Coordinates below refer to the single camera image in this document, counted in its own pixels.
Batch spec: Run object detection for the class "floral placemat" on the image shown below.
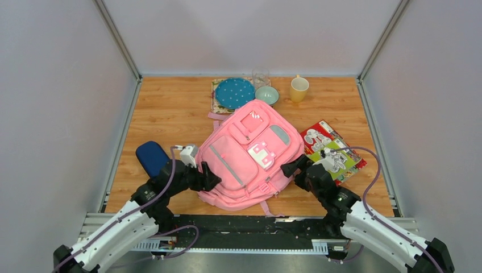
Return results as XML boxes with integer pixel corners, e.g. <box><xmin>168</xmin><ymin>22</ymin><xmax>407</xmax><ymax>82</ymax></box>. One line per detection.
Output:
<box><xmin>211</xmin><ymin>77</ymin><xmax>253</xmax><ymax>114</ymax></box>

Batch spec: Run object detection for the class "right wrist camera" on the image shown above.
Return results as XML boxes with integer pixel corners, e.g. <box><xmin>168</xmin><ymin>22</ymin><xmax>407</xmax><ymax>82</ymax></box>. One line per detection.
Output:
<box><xmin>314</xmin><ymin>148</ymin><xmax>340</xmax><ymax>173</ymax></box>

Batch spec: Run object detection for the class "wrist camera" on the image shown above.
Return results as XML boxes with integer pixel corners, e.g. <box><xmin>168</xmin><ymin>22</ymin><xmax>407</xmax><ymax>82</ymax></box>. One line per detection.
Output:
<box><xmin>174</xmin><ymin>144</ymin><xmax>198</xmax><ymax>168</ymax></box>
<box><xmin>314</xmin><ymin>148</ymin><xmax>340</xmax><ymax>173</ymax></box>

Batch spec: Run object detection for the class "navy blue pencil case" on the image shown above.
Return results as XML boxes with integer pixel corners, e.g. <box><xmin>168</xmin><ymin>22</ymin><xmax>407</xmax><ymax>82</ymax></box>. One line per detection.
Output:
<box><xmin>135</xmin><ymin>141</ymin><xmax>170</xmax><ymax>178</ymax></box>

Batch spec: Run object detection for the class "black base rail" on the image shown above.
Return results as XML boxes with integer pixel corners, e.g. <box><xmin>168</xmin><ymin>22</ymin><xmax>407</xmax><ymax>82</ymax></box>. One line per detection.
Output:
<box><xmin>159</xmin><ymin>214</ymin><xmax>348</xmax><ymax>250</ymax></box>

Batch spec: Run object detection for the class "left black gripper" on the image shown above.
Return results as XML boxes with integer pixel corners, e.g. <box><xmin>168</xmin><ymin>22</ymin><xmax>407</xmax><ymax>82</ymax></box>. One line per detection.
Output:
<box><xmin>169</xmin><ymin>160</ymin><xmax>222</xmax><ymax>197</ymax></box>

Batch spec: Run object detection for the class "light green bowl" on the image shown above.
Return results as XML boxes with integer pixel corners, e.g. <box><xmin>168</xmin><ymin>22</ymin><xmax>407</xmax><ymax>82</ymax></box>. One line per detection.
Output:
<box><xmin>255</xmin><ymin>86</ymin><xmax>280</xmax><ymax>106</ymax></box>

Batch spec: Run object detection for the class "clear drinking glass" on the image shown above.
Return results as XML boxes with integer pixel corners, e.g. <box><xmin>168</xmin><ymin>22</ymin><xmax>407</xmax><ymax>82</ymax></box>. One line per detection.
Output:
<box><xmin>252</xmin><ymin>67</ymin><xmax>270</xmax><ymax>89</ymax></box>

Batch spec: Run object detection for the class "red lettered comic book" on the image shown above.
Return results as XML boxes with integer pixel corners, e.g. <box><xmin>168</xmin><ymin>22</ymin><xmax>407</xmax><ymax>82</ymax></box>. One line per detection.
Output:
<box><xmin>335</xmin><ymin>150</ymin><xmax>367</xmax><ymax>185</ymax></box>

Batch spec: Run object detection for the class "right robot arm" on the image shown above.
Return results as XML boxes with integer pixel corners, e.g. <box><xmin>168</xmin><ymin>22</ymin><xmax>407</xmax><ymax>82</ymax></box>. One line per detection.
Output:
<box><xmin>281</xmin><ymin>155</ymin><xmax>455</xmax><ymax>272</ymax></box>

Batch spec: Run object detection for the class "blue polka dot plate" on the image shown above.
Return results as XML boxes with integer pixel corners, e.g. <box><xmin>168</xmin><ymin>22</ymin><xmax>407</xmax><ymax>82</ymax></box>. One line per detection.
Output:
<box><xmin>214</xmin><ymin>77</ymin><xmax>255</xmax><ymax>110</ymax></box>

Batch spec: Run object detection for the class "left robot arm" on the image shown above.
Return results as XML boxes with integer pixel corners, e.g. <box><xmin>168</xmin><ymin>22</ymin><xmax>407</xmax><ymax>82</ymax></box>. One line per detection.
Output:
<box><xmin>53</xmin><ymin>160</ymin><xmax>222</xmax><ymax>272</ymax></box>

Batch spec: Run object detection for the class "green comic book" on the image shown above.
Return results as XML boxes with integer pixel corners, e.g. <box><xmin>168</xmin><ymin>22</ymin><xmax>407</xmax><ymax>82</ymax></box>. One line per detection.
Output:
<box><xmin>308</xmin><ymin>138</ymin><xmax>360</xmax><ymax>184</ymax></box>

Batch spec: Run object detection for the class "pink student backpack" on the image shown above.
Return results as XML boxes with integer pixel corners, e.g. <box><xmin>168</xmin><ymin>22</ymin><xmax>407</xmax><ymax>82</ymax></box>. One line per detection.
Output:
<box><xmin>196</xmin><ymin>100</ymin><xmax>304</xmax><ymax>216</ymax></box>

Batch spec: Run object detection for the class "yellow mug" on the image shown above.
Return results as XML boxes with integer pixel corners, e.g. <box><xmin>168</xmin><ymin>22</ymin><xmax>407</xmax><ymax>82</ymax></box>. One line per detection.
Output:
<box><xmin>289</xmin><ymin>75</ymin><xmax>310</xmax><ymax>103</ymax></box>

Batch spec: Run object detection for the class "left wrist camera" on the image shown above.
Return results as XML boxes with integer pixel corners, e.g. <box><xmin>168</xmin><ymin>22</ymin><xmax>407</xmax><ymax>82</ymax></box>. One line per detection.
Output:
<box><xmin>174</xmin><ymin>144</ymin><xmax>198</xmax><ymax>168</ymax></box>

